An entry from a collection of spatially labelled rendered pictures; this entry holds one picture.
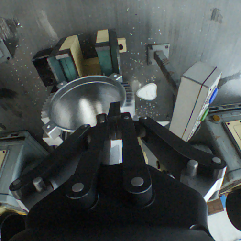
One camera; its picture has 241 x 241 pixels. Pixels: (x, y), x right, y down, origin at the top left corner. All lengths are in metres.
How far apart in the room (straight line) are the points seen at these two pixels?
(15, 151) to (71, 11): 0.64
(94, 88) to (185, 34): 0.32
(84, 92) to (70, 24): 0.20
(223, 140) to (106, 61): 0.55
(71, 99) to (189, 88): 0.26
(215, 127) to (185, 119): 0.42
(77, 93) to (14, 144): 0.54
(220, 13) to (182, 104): 0.36
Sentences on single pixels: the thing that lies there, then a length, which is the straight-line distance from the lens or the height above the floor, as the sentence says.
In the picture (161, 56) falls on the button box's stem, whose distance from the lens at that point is 0.46.
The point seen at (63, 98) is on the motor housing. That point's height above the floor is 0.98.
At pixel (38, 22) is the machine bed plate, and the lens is 0.48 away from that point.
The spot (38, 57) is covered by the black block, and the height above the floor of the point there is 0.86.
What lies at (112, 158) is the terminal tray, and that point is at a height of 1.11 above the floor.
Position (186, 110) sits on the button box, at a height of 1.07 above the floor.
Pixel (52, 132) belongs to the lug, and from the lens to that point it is 0.26.
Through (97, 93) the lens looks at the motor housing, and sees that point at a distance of 0.37.
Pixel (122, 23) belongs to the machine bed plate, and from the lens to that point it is 0.44.
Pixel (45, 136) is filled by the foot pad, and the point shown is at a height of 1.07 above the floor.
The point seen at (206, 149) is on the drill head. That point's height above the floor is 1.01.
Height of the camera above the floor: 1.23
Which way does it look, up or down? 40 degrees down
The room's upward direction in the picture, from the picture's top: 174 degrees clockwise
